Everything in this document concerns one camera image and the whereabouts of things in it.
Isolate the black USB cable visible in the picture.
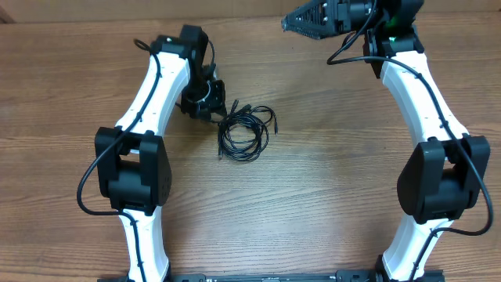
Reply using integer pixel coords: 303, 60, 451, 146
211, 99, 279, 163

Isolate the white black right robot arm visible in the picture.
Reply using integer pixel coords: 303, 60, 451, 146
282, 0, 490, 281

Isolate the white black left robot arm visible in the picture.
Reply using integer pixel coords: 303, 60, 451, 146
77, 25, 227, 281

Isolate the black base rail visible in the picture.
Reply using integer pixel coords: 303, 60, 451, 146
97, 254, 445, 282

